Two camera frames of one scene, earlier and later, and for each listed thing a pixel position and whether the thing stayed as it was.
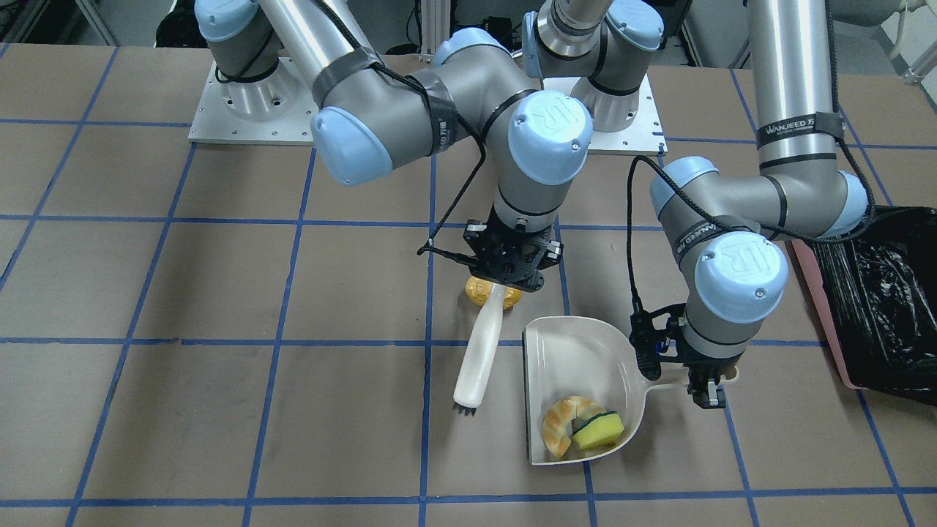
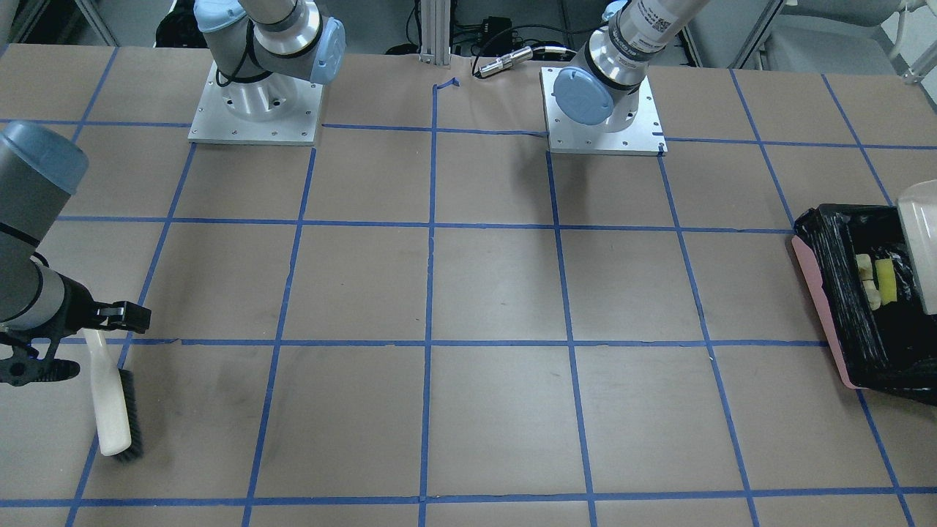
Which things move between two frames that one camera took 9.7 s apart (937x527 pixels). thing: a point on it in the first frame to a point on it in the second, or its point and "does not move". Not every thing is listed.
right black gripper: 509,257 to 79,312
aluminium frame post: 435,28 does not move
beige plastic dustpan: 571,356 to 919,206
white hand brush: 468,392 to 117,424
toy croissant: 556,427 to 865,268
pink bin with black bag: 878,293 does not move
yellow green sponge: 599,430 to 887,281
